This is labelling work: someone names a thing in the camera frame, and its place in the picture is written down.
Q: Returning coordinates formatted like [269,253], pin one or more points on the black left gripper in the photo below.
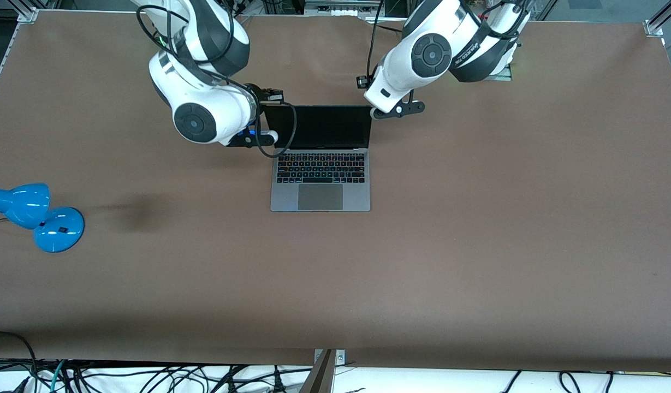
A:
[361,82]

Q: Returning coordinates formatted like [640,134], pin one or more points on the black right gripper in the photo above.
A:
[265,97]

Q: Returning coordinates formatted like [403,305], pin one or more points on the grey laptop computer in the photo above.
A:
[319,196]

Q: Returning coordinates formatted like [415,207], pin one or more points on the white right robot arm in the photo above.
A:
[204,109]

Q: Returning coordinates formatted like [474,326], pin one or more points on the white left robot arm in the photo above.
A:
[433,54]

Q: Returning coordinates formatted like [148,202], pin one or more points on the grey electrical box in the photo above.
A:
[343,6]

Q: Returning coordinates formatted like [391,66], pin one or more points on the blue desk lamp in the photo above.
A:
[57,232]

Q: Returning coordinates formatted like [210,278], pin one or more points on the dark metal beam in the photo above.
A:
[319,379]

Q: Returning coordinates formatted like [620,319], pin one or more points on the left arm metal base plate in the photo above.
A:
[505,76]

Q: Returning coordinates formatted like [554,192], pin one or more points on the aluminium frame corner post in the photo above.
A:
[28,15]
[660,22]

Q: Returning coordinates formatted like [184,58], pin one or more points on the small metal bracket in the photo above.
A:
[340,357]

